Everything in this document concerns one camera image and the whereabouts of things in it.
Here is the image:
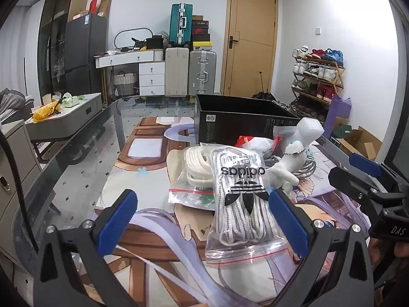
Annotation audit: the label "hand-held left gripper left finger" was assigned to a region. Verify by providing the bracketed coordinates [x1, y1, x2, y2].
[33, 189, 138, 307]

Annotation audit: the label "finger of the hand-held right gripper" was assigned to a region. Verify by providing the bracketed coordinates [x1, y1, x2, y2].
[328, 166, 382, 207]
[349, 153, 389, 183]

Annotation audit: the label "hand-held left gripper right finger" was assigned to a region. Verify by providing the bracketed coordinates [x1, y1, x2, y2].
[268, 188, 374, 307]

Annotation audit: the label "white cable bundle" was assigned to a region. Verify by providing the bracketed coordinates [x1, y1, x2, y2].
[265, 152, 317, 181]

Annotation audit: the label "white plush toy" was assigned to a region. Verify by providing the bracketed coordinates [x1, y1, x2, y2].
[265, 140, 313, 196]

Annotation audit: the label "bag of grey-white shoelaces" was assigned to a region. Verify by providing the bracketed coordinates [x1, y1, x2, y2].
[204, 144, 288, 264]

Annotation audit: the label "white bubble wrap roll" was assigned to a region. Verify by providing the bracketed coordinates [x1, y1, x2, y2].
[288, 117, 325, 155]

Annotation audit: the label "zip bag with green contents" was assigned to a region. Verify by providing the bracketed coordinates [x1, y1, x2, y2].
[168, 185, 218, 212]

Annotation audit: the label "white rope coil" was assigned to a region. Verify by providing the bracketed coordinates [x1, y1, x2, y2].
[183, 145, 218, 187]

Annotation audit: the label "black cardboard box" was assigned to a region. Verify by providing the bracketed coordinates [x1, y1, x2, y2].
[194, 94, 308, 145]

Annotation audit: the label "person's right hand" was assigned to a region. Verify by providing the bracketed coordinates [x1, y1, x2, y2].
[370, 238, 409, 263]

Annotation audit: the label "open cardboard box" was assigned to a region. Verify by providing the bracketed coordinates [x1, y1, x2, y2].
[332, 125, 383, 162]

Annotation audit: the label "purple bag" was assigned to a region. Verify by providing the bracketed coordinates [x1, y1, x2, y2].
[326, 96, 352, 139]

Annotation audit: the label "red and white plastic bag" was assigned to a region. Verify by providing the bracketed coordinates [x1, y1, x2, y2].
[235, 135, 282, 156]

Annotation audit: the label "wooden shoe rack with shoes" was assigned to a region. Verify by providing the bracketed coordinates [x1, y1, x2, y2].
[289, 46, 346, 123]

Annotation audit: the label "grey side cabinet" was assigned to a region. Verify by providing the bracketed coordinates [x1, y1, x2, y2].
[0, 120, 43, 263]

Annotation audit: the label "grey coffee table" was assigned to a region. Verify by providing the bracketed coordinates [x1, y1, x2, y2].
[25, 92, 106, 163]

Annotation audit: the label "black umbrella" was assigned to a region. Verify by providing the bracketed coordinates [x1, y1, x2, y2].
[252, 70, 276, 102]

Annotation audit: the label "yellow bag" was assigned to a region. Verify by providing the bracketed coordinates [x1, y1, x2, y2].
[31, 101, 61, 123]

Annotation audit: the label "wicker basket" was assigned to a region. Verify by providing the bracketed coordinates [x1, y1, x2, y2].
[112, 71, 140, 97]

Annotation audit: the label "white dresser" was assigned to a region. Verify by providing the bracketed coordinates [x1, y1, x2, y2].
[94, 49, 167, 97]

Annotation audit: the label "grey clothes pile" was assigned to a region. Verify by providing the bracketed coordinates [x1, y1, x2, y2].
[0, 88, 34, 124]

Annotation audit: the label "beige suitcase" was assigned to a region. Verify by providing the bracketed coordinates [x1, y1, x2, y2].
[164, 46, 190, 97]

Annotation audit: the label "dark grey refrigerator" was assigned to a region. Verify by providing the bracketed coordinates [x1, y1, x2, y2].
[64, 13, 108, 104]

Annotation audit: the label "silver suitcase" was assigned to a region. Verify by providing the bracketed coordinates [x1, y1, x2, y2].
[188, 49, 218, 96]

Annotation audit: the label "wooden door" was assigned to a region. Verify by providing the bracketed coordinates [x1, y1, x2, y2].
[221, 0, 278, 97]

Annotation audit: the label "oval mirror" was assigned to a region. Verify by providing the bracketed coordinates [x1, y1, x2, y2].
[114, 27, 155, 52]

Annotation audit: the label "white curtain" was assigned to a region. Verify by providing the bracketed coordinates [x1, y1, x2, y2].
[0, 0, 45, 93]

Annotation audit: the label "stack of shoe boxes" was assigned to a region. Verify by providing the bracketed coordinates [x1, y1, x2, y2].
[191, 15, 213, 51]

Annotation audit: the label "teal suitcase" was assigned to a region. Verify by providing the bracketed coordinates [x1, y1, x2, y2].
[169, 3, 194, 46]

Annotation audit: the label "cardboard boxes on refrigerator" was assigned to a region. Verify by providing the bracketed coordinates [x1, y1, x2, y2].
[72, 0, 112, 20]

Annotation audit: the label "black cable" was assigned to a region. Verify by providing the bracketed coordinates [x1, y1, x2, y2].
[0, 130, 43, 248]

